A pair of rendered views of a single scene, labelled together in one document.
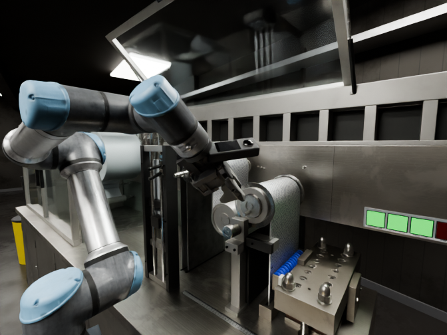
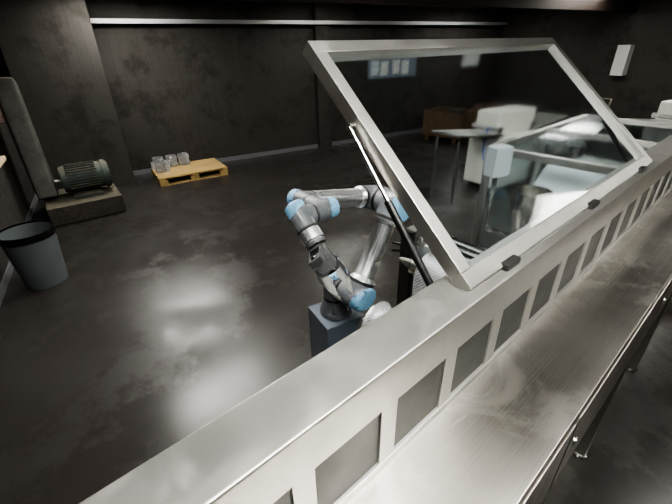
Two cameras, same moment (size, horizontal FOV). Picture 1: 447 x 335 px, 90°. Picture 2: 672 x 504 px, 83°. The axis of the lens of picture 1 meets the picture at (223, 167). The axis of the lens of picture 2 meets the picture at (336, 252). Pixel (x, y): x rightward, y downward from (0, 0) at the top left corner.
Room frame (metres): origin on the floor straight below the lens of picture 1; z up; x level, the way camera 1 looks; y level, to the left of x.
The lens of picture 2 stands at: (0.74, -1.05, 2.02)
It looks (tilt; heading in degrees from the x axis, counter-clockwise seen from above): 29 degrees down; 100
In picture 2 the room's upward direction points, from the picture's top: 1 degrees counter-clockwise
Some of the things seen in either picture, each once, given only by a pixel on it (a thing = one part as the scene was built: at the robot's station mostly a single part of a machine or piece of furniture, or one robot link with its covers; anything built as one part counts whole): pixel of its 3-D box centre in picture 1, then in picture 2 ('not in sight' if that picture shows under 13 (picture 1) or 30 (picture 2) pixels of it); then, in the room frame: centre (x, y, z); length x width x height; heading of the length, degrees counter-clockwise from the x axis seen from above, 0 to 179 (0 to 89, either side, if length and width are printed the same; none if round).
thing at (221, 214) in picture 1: (243, 211); not in sight; (0.86, -0.08, 1.18); 0.26 x 0.12 x 0.12; 141
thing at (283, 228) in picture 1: (285, 238); not in sight; (0.75, -0.22, 1.11); 0.23 x 0.01 x 0.18; 141
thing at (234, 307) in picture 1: (235, 265); not in sight; (0.68, -0.04, 1.05); 0.06 x 0.05 x 0.31; 141
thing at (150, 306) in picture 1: (124, 235); not in sight; (1.32, 0.61, 0.88); 2.52 x 0.66 x 0.04; 51
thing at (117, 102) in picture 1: (128, 115); (320, 208); (0.47, 0.20, 1.50); 0.11 x 0.11 x 0.08; 51
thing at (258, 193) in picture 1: (271, 198); not in sight; (0.79, -0.17, 1.25); 0.26 x 0.12 x 0.12; 141
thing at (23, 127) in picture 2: not in sight; (63, 148); (-3.71, 3.42, 0.88); 1.05 x 1.04 x 1.76; 39
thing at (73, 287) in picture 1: (58, 304); (336, 282); (0.49, 0.39, 1.07); 0.13 x 0.12 x 0.14; 141
